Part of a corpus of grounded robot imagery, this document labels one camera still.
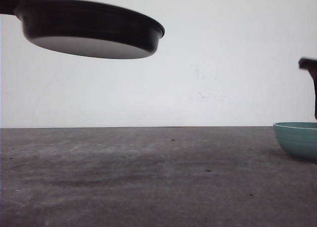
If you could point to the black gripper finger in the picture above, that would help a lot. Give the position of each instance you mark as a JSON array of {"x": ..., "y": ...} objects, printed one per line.
[{"x": 311, "y": 66}]

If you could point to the teal ceramic bowl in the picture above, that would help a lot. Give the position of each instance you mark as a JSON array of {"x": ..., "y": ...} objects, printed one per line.
[{"x": 297, "y": 138}]

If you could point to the black frying pan green handle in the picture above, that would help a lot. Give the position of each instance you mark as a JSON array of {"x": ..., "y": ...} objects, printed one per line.
[{"x": 86, "y": 28}]

